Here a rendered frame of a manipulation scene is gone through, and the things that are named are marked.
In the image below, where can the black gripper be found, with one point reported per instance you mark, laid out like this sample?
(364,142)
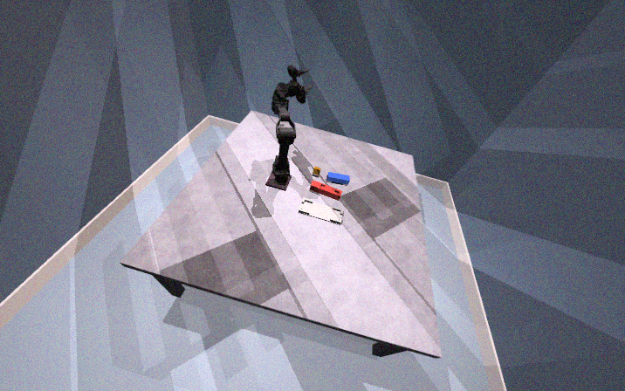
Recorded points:
(294,73)

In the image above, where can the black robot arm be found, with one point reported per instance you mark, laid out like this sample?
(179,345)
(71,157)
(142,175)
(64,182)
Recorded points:
(285,135)

